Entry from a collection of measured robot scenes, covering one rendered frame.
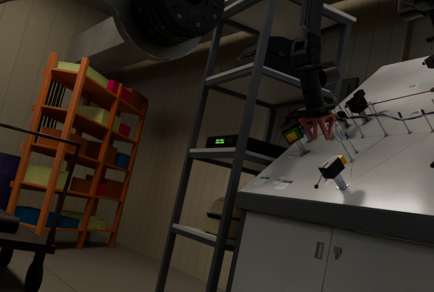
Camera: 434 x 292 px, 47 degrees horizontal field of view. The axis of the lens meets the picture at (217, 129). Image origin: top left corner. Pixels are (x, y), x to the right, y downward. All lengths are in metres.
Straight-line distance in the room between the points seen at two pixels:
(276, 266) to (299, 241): 0.15
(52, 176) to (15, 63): 3.87
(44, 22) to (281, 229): 7.70
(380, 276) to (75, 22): 8.31
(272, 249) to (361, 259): 0.46
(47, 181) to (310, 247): 4.11
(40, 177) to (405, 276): 4.57
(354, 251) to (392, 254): 0.15
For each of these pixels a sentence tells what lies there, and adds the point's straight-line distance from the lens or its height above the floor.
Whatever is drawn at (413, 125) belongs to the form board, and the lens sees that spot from 1.86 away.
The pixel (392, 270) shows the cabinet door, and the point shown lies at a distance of 1.47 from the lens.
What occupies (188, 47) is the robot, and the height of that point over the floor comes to 1.08.
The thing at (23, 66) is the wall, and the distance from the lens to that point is 8.96.
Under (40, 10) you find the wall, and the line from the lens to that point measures 9.20.
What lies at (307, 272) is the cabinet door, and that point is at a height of 0.63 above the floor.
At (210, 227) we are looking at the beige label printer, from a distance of 2.35.
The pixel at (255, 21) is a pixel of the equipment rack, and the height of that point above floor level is 1.83.
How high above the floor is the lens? 0.77
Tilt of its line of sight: 9 degrees up
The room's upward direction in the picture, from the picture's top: 12 degrees clockwise
